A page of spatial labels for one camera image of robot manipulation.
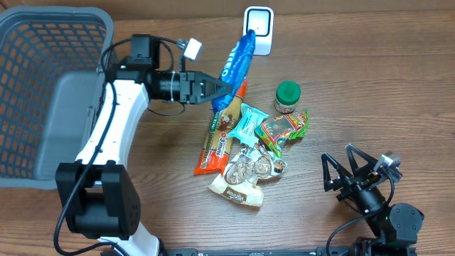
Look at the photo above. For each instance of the orange pasta packet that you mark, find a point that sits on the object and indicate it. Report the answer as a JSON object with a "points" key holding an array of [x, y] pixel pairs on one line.
{"points": [[217, 146]]}

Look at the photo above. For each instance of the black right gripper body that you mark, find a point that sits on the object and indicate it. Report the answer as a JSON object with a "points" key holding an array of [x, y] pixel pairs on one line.
{"points": [[355, 185]]}

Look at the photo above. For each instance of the blue packet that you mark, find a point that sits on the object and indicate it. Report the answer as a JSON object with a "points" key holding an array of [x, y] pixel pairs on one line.
{"points": [[236, 69]]}

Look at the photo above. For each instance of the green candy bag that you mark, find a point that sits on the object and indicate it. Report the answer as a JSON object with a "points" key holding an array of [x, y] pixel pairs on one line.
{"points": [[276, 132]]}

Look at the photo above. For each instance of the green capped bottle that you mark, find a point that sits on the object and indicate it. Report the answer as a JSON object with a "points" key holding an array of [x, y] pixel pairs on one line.
{"points": [[287, 95]]}

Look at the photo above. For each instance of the grey plastic basket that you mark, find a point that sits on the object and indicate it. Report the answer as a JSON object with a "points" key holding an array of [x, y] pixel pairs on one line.
{"points": [[51, 88]]}

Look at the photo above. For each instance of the white barcode scanner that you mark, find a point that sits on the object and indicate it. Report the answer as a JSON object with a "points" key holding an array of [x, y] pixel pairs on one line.
{"points": [[260, 19]]}

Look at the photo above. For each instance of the white brown cookie bag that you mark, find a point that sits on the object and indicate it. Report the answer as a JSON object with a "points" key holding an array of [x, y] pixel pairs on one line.
{"points": [[238, 183]]}

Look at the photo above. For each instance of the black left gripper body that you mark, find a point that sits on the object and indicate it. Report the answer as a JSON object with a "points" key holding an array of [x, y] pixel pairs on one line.
{"points": [[187, 86]]}

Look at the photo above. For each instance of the teal wipes packet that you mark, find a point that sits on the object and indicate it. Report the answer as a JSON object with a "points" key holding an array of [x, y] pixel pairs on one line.
{"points": [[245, 130]]}

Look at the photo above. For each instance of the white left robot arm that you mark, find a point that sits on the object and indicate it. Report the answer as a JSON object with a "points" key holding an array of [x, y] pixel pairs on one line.
{"points": [[98, 197]]}

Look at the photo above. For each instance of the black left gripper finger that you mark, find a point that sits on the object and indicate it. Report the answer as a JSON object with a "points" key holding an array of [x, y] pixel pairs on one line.
{"points": [[204, 97], [210, 84]]}

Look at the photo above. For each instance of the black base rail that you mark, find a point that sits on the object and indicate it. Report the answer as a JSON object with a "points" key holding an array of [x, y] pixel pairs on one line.
{"points": [[319, 251]]}

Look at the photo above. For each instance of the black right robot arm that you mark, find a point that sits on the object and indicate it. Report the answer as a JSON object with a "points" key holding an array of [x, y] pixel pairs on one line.
{"points": [[395, 227]]}

